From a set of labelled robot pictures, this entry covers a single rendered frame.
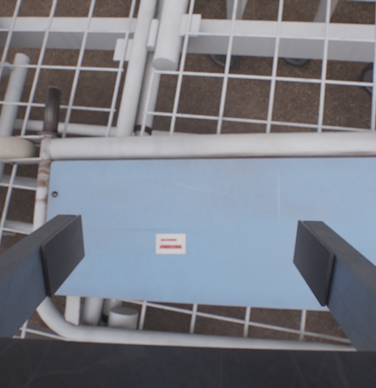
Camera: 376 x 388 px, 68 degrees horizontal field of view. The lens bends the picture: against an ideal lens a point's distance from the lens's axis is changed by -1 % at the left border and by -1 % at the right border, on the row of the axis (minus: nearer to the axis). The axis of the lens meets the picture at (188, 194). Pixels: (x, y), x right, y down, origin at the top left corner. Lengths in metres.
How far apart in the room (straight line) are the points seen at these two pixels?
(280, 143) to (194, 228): 0.16
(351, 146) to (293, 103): 0.62
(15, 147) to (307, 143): 0.42
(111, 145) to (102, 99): 0.71
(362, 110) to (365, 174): 0.67
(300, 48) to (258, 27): 0.09
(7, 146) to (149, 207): 0.23
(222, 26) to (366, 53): 0.26
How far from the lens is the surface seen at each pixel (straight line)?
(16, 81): 0.69
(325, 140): 0.41
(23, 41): 0.78
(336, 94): 1.08
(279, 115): 1.00
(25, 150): 0.50
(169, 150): 0.40
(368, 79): 1.07
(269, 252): 0.38
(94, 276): 0.42
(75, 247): 0.17
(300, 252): 0.16
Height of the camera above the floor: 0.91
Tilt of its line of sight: 78 degrees down
